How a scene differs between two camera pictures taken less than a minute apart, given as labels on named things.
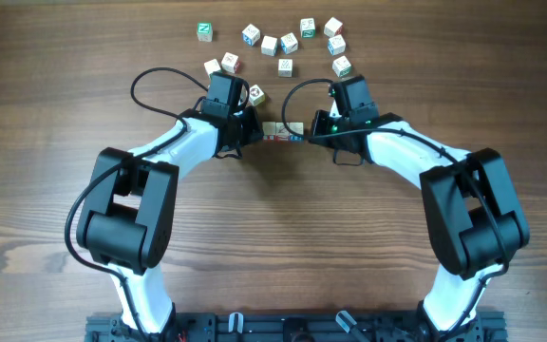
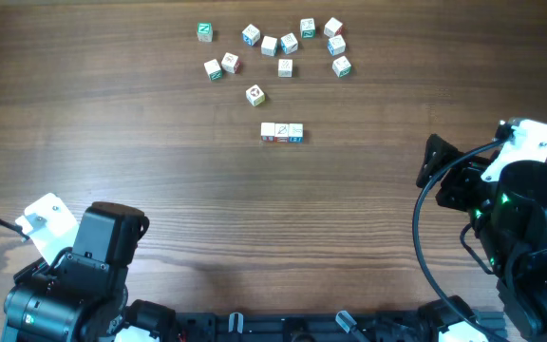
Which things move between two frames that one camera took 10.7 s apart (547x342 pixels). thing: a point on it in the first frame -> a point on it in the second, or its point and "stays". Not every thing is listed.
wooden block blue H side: (296, 127) stays
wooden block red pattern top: (282, 132) stays
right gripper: (320, 120) -> (436, 160)
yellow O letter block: (342, 66) stays
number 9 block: (270, 130) stays
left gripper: (256, 132) -> (36, 266)
